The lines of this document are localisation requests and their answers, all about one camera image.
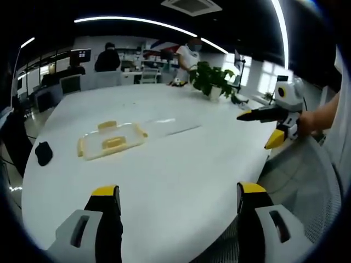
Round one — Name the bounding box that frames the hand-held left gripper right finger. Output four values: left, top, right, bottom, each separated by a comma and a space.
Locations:
236, 181, 313, 263

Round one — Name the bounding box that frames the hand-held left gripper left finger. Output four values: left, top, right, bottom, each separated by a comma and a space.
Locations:
46, 185, 123, 263

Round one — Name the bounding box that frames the container lid with yellow latches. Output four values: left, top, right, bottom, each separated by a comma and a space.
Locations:
77, 119, 149, 161

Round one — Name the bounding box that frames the clear plastic bag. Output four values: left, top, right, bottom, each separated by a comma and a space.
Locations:
141, 117, 203, 137

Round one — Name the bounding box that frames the person's right hand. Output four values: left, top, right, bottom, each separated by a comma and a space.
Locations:
297, 110, 326, 138

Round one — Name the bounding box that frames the white mesh chair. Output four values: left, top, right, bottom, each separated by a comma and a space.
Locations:
191, 133, 344, 263

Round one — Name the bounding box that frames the black stand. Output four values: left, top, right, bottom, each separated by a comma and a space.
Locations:
234, 49, 246, 93

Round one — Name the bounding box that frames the person's white shirt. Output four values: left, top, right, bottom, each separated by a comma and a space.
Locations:
322, 45, 351, 181

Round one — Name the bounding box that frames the green potted plant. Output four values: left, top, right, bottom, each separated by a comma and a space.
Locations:
188, 61, 237, 102

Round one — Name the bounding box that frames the curved ceiling light strip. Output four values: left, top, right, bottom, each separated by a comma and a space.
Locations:
270, 0, 290, 71

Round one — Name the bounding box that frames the yellow black object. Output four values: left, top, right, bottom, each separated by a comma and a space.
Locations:
167, 78, 188, 88

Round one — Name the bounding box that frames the black cloth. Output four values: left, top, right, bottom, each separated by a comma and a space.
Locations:
35, 141, 54, 167

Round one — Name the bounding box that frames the white office chair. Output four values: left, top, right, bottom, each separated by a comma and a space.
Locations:
139, 67, 160, 84

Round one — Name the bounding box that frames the ceiling air vent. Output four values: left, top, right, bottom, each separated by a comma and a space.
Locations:
160, 0, 223, 17

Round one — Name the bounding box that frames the long ceiling light strip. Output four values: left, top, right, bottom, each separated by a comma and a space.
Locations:
73, 16, 230, 55

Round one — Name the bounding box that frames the computer monitor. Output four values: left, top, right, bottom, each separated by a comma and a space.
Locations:
69, 48, 92, 67

